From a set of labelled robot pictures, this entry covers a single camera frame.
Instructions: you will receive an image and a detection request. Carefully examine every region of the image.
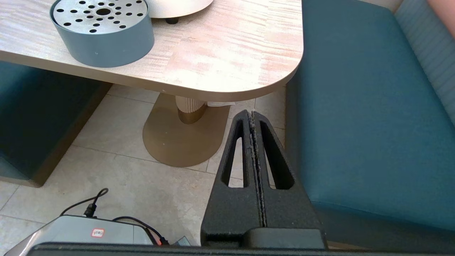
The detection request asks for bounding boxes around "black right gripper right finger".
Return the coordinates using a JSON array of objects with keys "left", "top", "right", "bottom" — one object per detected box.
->
[{"left": 251, "top": 111, "right": 327, "bottom": 249}]

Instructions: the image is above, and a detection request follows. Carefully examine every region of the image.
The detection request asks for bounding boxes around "pink bolster cushion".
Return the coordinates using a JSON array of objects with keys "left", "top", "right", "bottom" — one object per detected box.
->
[{"left": 427, "top": 0, "right": 455, "bottom": 39}]

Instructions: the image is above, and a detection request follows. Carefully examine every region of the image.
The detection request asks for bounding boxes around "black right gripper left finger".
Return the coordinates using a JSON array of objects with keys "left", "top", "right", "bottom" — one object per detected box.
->
[{"left": 200, "top": 110, "right": 265, "bottom": 247}]

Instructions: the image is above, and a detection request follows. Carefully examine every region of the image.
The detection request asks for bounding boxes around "black base cable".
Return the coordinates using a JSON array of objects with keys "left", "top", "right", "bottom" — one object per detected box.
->
[{"left": 112, "top": 216, "right": 169, "bottom": 246}]

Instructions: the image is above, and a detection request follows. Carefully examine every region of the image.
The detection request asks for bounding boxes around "teal upholstered bench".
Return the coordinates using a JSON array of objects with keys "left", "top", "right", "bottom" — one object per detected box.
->
[
  {"left": 285, "top": 0, "right": 455, "bottom": 251},
  {"left": 0, "top": 60, "right": 113, "bottom": 188}
]

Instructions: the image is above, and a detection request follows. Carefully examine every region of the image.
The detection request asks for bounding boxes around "black floor cable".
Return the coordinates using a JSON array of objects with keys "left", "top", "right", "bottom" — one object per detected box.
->
[{"left": 60, "top": 188, "right": 109, "bottom": 218}]

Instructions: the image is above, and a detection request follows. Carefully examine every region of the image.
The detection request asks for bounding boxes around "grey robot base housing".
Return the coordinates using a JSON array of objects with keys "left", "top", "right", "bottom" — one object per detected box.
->
[{"left": 4, "top": 215, "right": 153, "bottom": 256}]

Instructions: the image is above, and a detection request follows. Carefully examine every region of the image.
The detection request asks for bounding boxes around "clear water dispenser white base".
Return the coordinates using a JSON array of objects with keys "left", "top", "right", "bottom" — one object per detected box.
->
[{"left": 146, "top": 0, "right": 214, "bottom": 25}]

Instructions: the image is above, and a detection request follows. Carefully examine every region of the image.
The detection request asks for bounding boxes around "round blue drip tray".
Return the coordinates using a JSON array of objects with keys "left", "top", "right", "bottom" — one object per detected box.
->
[{"left": 49, "top": 0, "right": 155, "bottom": 68}]

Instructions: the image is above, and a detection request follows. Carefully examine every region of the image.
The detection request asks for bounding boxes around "table pedestal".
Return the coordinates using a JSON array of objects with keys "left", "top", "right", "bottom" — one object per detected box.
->
[{"left": 143, "top": 93, "right": 231, "bottom": 167}]

